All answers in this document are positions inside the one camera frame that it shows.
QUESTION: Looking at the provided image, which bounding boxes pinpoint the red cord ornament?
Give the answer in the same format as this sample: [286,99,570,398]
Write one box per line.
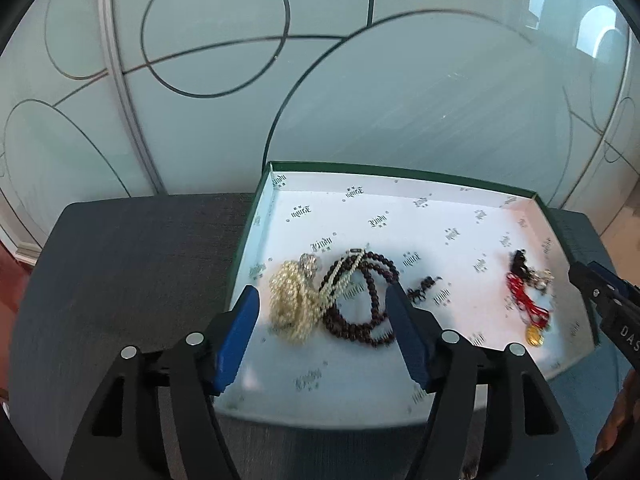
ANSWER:
[505,272,551,328]

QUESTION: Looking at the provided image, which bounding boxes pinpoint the green shallow cardboard box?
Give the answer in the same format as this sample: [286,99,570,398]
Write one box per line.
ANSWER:
[215,161,601,431]

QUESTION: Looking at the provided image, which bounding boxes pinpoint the frosted glass sliding door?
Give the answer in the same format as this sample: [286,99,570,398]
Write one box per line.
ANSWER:
[555,25,640,238]
[0,0,166,263]
[100,0,633,211]

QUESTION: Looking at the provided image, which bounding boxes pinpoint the dark red bead string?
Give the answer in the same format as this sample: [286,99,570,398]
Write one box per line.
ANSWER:
[320,250,443,348]

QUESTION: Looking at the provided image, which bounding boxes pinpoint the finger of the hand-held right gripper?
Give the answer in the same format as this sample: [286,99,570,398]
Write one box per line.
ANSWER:
[587,261,640,306]
[568,260,613,318]

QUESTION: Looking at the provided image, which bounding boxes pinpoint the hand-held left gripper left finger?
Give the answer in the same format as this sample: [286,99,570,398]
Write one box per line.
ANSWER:
[61,285,261,480]

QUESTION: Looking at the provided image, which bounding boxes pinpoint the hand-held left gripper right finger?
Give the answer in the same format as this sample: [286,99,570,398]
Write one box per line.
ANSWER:
[385,282,581,480]

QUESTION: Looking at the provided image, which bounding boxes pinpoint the cream pearl necklace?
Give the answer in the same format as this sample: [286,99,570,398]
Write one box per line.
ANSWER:
[269,249,366,346]

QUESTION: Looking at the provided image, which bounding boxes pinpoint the dark grey tablecloth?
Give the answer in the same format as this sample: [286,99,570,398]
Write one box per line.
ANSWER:
[10,192,626,480]

